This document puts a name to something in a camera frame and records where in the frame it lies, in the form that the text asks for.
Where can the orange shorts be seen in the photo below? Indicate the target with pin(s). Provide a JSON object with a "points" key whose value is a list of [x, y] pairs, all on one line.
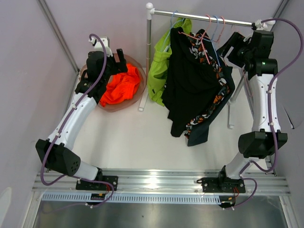
{"points": [[122, 87]]}

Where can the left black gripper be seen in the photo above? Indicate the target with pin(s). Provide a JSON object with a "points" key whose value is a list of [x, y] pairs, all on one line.
{"points": [[118, 67]]}

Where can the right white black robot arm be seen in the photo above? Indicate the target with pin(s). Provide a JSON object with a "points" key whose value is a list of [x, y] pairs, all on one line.
{"points": [[266, 137]]}

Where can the white metal clothes rack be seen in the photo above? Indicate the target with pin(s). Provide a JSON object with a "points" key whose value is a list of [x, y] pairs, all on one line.
{"points": [[150, 11]]}

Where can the dark navy shorts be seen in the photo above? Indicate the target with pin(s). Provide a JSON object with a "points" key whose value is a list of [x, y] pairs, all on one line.
{"points": [[202, 135]]}

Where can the light blue hanger left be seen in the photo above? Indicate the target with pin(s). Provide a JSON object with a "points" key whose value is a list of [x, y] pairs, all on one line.
{"points": [[172, 23]]}

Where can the pink hanger of orange shorts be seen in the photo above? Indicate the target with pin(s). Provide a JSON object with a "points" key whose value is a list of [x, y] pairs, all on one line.
{"points": [[247, 85]]}

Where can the grey slotted cable duct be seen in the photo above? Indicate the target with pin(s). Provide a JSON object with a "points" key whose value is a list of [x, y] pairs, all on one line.
{"points": [[133, 198]]}

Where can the black shorts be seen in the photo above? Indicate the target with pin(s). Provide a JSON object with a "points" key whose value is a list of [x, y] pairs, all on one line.
{"points": [[191, 83]]}

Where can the translucent pink plastic basket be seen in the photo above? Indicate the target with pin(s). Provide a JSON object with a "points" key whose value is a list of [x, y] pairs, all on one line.
{"points": [[135, 95]]}

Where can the camouflage patterned shorts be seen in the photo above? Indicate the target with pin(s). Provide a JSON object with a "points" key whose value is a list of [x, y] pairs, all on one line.
{"points": [[209, 78]]}

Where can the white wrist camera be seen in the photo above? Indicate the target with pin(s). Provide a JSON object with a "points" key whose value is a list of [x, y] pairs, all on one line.
{"points": [[259, 25], [97, 44]]}

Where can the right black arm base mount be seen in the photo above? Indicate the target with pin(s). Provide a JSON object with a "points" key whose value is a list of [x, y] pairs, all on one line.
{"points": [[222, 184]]}

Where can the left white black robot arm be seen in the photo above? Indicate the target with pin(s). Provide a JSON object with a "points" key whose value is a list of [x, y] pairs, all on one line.
{"points": [[55, 152]]}

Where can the aluminium extrusion rail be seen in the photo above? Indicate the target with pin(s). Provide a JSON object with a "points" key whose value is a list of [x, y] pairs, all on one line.
{"points": [[184, 182]]}

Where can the lime green shorts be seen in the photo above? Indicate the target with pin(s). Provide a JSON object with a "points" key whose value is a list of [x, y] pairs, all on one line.
{"points": [[157, 75]]}

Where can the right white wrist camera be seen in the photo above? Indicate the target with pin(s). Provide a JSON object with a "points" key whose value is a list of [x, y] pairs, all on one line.
{"points": [[259, 25]]}

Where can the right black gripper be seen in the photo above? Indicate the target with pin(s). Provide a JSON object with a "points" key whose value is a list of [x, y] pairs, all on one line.
{"points": [[235, 41]]}

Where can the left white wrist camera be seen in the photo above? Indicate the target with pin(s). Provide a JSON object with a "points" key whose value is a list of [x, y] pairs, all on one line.
{"points": [[97, 44]]}

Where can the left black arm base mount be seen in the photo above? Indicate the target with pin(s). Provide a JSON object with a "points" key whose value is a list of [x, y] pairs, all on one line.
{"points": [[86, 185]]}

